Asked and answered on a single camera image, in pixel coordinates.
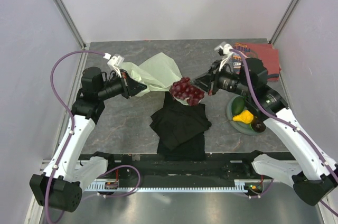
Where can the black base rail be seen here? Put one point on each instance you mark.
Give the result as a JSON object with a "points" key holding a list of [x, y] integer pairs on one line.
{"points": [[228, 166]]}

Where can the grey-green round plate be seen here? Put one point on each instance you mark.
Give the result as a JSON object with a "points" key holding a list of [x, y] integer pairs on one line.
{"points": [[241, 127]]}

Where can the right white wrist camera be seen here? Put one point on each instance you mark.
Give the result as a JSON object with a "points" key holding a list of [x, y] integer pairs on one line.
{"points": [[224, 51]]}

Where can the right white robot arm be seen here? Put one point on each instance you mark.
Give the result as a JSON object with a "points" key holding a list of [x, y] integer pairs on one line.
{"points": [[315, 174]]}

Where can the black folded cloth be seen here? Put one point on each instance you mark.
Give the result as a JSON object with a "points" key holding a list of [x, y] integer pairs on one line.
{"points": [[180, 129]]}

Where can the yellow pear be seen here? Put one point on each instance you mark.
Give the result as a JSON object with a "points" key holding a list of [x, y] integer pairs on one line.
{"points": [[245, 117]]}

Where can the green avocado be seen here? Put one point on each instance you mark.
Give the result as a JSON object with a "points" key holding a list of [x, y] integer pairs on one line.
{"points": [[238, 105]]}

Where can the dark purple fruit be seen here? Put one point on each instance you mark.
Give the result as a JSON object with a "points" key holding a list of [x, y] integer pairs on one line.
{"points": [[258, 126]]}

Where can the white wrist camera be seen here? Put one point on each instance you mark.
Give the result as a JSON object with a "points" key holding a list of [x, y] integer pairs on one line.
{"points": [[114, 62], [224, 51]]}

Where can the light green plastic bag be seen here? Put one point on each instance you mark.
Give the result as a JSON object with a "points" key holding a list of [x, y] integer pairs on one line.
{"points": [[158, 73]]}

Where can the red grape bunch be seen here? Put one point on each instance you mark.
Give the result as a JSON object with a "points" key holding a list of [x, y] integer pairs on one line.
{"points": [[183, 90]]}

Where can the red printed t-shirt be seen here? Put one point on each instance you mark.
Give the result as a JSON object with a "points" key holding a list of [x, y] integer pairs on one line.
{"points": [[266, 53]]}

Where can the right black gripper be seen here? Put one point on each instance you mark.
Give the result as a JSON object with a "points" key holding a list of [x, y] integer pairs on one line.
{"points": [[210, 78]]}

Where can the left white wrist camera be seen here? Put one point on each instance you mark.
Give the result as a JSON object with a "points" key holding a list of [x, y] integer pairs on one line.
{"points": [[114, 62]]}

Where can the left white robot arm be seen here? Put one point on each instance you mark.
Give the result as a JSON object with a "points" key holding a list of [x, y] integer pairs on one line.
{"points": [[61, 184]]}

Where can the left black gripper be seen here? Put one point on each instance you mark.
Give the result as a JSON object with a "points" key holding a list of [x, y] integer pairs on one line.
{"points": [[130, 87]]}

